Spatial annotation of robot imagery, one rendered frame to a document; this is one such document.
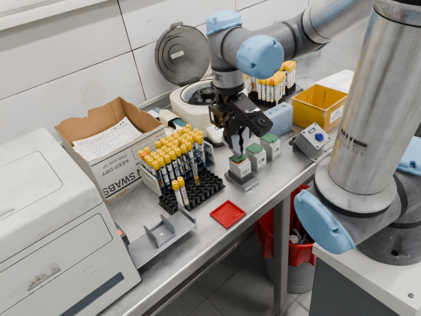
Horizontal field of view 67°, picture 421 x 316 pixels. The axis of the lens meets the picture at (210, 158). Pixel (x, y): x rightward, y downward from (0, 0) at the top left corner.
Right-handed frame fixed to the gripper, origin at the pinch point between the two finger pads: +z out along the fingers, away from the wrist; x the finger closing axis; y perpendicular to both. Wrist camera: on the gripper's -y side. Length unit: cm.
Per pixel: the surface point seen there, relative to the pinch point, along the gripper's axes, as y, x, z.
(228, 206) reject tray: -4.6, 9.4, 9.7
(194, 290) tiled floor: 31, 12, 97
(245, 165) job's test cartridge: -1.5, 0.1, 2.9
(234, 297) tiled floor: 15, 0, 97
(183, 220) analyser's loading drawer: -3.2, 22.2, 5.9
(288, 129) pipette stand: 6.1, -26.2, 8.0
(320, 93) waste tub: 7.8, -44.4, 2.7
